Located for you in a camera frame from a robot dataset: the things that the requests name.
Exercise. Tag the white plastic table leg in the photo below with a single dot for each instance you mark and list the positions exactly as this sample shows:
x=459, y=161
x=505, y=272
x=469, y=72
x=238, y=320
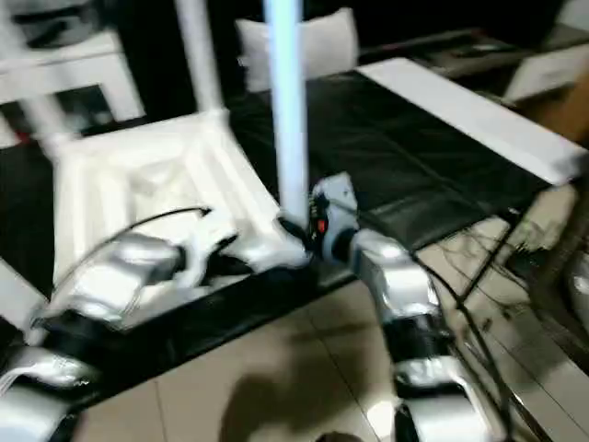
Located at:
x=200, y=55
x=41, y=106
x=290, y=115
x=14, y=294

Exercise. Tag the white plastic table top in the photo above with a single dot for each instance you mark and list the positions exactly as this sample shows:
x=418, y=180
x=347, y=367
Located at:
x=152, y=152

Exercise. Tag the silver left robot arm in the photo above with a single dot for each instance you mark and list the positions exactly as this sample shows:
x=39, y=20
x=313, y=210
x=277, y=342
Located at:
x=115, y=267

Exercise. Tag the black work mat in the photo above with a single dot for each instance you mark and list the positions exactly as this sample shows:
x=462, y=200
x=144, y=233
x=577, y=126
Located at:
x=414, y=152

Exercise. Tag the black tripod leg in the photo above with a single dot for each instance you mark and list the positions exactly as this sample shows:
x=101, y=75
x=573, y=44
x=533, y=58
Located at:
x=488, y=258

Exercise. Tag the grey cushion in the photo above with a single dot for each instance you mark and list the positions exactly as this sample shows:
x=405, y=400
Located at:
x=322, y=46

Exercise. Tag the white flat board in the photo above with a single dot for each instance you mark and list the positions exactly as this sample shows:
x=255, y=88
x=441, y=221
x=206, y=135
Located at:
x=460, y=110

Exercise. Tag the black box with yellow label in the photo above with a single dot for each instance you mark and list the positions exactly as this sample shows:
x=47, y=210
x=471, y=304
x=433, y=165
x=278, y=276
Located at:
x=161, y=46

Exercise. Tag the white cabinet with glass doors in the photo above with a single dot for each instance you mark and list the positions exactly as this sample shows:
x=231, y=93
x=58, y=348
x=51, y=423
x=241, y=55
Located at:
x=69, y=69

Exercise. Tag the brown cardboard box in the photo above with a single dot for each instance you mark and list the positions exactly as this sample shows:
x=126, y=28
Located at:
x=552, y=106

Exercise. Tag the white rectangular box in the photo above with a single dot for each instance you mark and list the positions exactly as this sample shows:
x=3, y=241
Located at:
x=543, y=69

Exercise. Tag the grey rounded device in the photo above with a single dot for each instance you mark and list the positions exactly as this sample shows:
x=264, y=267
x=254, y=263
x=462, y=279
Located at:
x=55, y=23

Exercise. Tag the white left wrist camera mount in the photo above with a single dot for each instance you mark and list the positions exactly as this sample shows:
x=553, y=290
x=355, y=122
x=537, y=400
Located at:
x=202, y=248

